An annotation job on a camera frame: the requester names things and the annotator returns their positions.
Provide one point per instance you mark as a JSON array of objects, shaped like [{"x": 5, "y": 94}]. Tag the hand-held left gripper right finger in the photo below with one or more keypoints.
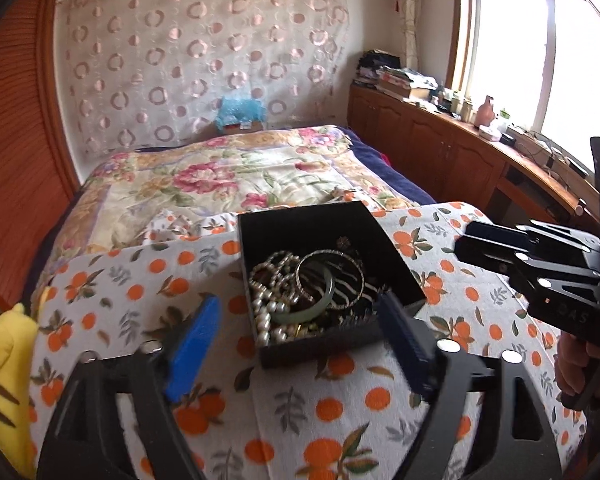
[{"x": 400, "y": 340}]

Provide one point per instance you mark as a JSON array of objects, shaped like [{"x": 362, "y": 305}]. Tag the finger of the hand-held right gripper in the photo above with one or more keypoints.
[
  {"x": 485, "y": 235},
  {"x": 480, "y": 257}
]

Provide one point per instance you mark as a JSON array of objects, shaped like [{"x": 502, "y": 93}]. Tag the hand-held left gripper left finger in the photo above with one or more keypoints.
[{"x": 195, "y": 345}]

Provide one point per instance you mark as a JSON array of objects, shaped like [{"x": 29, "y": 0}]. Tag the wide silver bangle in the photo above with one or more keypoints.
[{"x": 347, "y": 292}]

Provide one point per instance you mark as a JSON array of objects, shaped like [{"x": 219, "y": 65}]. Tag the pale green jade bangle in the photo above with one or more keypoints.
[{"x": 300, "y": 316}]

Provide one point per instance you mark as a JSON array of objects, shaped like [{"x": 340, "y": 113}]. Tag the black jewelry box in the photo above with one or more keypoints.
[{"x": 290, "y": 225}]

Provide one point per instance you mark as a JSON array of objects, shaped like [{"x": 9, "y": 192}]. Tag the person's right hand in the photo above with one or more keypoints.
[{"x": 567, "y": 365}]

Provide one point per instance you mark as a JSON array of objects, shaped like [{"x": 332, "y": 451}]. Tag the orange fruit print cloth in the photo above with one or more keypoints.
[{"x": 130, "y": 285}]

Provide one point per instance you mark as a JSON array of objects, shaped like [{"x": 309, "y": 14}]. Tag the white round container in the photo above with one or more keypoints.
[{"x": 491, "y": 134}]

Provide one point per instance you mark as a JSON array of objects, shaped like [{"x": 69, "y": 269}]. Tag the wooden side cabinet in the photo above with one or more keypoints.
[{"x": 430, "y": 150}]

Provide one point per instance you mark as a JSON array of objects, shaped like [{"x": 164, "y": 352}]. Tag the white power strip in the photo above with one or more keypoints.
[{"x": 527, "y": 142}]

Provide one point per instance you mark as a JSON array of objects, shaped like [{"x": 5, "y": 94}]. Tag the pink ceramic bottle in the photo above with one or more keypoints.
[{"x": 486, "y": 112}]

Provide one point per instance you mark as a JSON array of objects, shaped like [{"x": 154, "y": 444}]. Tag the navy blue bed sheet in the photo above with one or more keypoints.
[{"x": 380, "y": 165}]

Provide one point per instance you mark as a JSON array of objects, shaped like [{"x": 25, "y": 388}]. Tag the small white bottle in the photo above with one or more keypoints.
[
  {"x": 456, "y": 102},
  {"x": 468, "y": 108}
]

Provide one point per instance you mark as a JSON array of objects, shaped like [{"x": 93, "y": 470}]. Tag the floral quilt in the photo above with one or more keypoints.
[{"x": 205, "y": 175}]

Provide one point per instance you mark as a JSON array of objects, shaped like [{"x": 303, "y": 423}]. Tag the stack of books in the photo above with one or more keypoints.
[{"x": 395, "y": 80}]

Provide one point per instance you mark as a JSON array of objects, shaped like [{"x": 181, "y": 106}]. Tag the yellow plush toy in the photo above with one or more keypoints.
[{"x": 5, "y": 360}]

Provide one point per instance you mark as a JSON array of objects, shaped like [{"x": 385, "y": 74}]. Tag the beige window curtain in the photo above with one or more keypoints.
[{"x": 410, "y": 10}]

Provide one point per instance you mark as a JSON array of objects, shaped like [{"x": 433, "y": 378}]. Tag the blue plastic bag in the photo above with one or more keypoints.
[{"x": 237, "y": 110}]

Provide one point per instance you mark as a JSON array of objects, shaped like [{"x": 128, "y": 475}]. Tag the circle pattern sheer curtain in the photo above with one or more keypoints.
[{"x": 180, "y": 35}]

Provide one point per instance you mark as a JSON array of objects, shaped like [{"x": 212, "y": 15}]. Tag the wooden frame window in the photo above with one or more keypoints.
[{"x": 505, "y": 35}]

